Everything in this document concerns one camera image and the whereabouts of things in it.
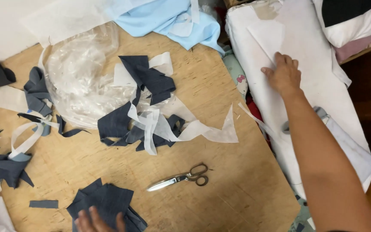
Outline silver tailor scissors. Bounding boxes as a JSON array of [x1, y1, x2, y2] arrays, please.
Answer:
[[146, 163, 209, 193]]

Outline red fabric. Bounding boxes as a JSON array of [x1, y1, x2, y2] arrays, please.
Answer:
[[245, 93, 272, 149]]

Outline person's right hand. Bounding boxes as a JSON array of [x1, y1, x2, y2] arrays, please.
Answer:
[[261, 52, 304, 97]]

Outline white cushion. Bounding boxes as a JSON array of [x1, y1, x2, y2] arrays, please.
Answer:
[[312, 0, 371, 48]]

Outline small navy rectangular strip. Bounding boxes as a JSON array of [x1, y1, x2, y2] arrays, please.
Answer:
[[29, 200, 59, 209]]

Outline looped white fabric strip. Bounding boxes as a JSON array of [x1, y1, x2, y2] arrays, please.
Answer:
[[8, 120, 60, 160]]

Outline light blue fabric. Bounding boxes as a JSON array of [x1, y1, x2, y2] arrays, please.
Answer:
[[103, 0, 225, 56]]

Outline heap of navy and white scraps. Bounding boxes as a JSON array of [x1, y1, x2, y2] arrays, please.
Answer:
[[97, 52, 239, 156]]

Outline white rectangular fabric piece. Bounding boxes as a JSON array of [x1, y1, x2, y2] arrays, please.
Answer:
[[0, 85, 29, 114]]

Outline clear plastic bag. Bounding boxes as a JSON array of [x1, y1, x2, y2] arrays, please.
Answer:
[[41, 21, 181, 130]]

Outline pointed navy fabric scraps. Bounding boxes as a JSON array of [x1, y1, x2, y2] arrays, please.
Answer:
[[0, 130, 35, 189]]

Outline grey patterned fabric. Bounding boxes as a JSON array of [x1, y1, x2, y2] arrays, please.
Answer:
[[288, 194, 317, 232]]

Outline white translucent interfacing sheet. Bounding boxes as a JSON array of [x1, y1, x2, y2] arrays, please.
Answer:
[[19, 0, 134, 48]]

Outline person's left hand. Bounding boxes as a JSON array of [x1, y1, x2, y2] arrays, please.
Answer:
[[74, 206, 127, 232]]

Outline black cloth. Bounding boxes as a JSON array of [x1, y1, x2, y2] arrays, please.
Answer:
[[321, 0, 371, 28]]

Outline white interfacing scrap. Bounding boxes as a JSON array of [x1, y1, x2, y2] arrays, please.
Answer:
[[167, 0, 201, 38]]

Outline folded pale grey cloth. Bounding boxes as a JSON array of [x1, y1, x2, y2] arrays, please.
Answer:
[[281, 106, 371, 185]]

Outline thin navy fabric strips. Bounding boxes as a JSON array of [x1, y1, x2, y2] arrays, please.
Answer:
[[17, 112, 91, 138]]

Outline pink fabric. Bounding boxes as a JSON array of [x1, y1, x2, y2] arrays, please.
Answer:
[[333, 30, 371, 64]]

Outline large white fabric bolt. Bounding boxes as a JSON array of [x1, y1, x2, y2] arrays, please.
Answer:
[[225, 0, 371, 201]]

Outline stack of navy fabric pieces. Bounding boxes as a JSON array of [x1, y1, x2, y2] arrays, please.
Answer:
[[66, 178, 148, 232]]

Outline long thin white strip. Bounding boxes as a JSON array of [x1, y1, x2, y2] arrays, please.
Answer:
[[238, 102, 284, 140]]

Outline grey-blue fabric scraps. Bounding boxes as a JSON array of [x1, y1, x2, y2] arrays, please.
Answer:
[[23, 66, 55, 118]]

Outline cartoon print fabric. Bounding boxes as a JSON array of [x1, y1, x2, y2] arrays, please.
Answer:
[[222, 48, 249, 101]]

